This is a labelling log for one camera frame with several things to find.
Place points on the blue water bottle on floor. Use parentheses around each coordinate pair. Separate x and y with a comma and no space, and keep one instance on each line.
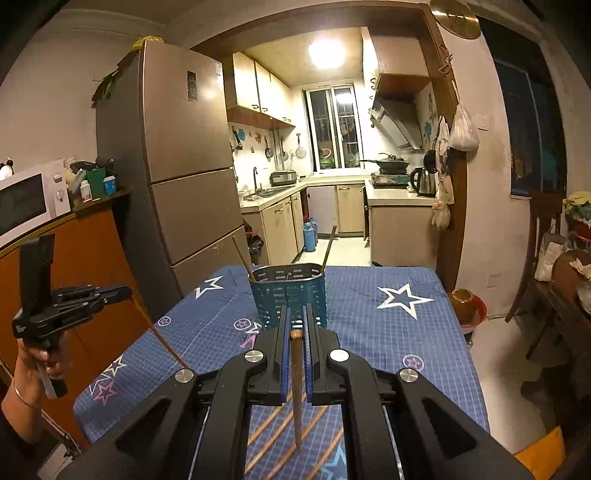
(310,235)

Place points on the kitchen window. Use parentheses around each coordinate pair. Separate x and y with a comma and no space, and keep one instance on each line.
(335,128)

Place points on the teal perforated utensil holder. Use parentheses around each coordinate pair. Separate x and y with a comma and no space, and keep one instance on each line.
(292,287)

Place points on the dark wooden side table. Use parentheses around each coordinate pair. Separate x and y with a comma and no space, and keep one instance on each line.
(572,322)

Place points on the white hanging plastic bag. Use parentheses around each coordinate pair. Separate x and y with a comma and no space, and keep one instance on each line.
(464,134)

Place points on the black wok on stove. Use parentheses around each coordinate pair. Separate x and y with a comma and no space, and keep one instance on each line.
(391,165)

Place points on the green container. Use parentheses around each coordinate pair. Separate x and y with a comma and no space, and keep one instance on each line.
(95,178)

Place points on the orange wooden cabinet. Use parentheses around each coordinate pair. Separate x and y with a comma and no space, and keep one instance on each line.
(88,250)

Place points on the gas stove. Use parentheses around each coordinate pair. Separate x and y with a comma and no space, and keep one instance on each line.
(380,180)

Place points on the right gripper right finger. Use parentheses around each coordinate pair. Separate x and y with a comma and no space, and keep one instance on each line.
(398,425)

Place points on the dark wooden chair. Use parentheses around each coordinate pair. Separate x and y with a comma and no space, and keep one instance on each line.
(545,214)

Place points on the blue lidded jar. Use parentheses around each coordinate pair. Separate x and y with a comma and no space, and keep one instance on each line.
(109,185)

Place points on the person's left hand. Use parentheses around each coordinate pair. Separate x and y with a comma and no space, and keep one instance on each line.
(53,361)

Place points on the white pill bottle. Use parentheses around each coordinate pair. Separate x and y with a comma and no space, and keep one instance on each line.
(85,191)

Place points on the round gold wall clock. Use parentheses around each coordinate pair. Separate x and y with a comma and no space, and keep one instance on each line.
(457,18)

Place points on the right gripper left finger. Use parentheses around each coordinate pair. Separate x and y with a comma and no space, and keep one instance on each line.
(194,426)

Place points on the grey three-door refrigerator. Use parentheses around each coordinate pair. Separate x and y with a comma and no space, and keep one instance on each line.
(163,124)

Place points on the toaster oven on counter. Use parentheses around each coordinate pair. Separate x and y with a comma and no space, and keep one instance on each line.
(283,178)

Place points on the blue grid star tablecloth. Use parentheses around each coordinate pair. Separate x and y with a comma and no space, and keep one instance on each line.
(394,317)

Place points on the white microwave oven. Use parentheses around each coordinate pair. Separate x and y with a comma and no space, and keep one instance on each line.
(32,198)

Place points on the electric kettle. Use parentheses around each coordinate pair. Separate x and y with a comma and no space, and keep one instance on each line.
(423,182)

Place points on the range hood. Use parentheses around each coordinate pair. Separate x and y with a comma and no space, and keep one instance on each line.
(398,121)

